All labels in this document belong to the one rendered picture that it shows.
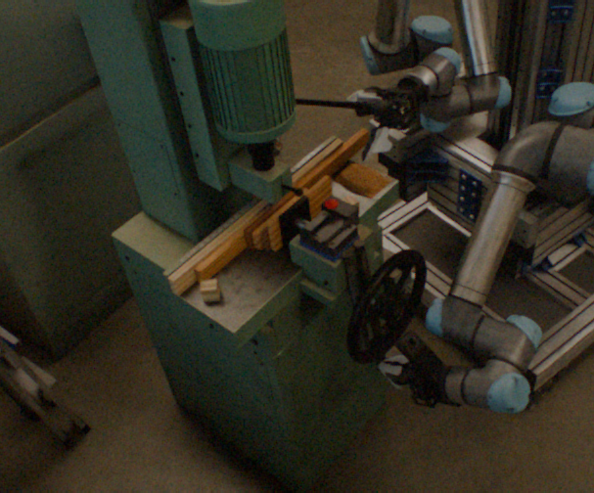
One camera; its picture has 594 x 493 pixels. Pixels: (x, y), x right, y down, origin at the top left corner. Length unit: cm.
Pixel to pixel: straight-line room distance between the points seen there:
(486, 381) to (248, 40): 78
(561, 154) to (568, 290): 111
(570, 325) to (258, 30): 148
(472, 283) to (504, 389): 22
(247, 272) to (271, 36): 55
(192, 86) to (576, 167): 79
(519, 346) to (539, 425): 105
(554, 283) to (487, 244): 109
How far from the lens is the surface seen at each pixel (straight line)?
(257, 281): 167
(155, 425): 259
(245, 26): 141
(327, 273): 162
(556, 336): 244
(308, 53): 419
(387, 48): 213
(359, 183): 185
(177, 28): 154
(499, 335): 149
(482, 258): 151
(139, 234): 201
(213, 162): 170
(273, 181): 165
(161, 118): 169
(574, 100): 193
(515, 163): 153
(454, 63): 181
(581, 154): 151
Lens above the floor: 212
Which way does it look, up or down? 45 degrees down
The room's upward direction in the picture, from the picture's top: 8 degrees counter-clockwise
